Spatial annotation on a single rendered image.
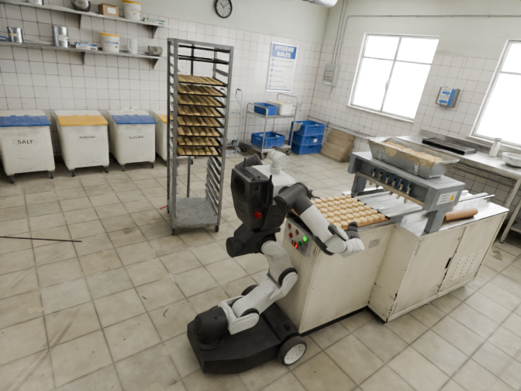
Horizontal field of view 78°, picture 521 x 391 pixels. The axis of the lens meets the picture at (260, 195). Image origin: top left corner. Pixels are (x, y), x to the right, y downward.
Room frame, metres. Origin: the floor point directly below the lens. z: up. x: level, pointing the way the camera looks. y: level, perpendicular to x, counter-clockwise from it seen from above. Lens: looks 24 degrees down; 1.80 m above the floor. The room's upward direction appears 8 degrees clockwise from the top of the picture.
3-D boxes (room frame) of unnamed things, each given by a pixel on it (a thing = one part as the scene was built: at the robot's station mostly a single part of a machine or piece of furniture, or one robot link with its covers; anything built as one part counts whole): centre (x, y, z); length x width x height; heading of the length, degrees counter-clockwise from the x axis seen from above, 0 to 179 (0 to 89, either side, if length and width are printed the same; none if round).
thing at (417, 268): (2.49, -1.39, 0.42); 1.28 x 0.72 x 0.84; 124
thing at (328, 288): (1.95, -0.57, 0.45); 0.70 x 0.34 x 0.90; 124
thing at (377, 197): (2.41, -1.01, 0.87); 2.01 x 0.03 x 0.07; 124
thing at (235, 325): (1.54, 0.04, 0.28); 0.21 x 0.20 x 0.13; 124
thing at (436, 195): (2.23, -0.99, 1.01); 0.72 x 0.33 x 0.34; 34
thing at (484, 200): (2.32, -1.50, 0.88); 1.28 x 0.01 x 0.07; 124
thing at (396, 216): (2.17, -1.17, 0.87); 2.01 x 0.03 x 0.07; 124
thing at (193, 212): (3.09, 0.72, 0.93); 0.64 x 0.51 x 1.78; 23
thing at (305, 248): (1.75, -0.27, 0.77); 0.24 x 0.04 x 0.14; 34
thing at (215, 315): (1.56, 0.01, 0.19); 0.64 x 0.52 x 0.33; 124
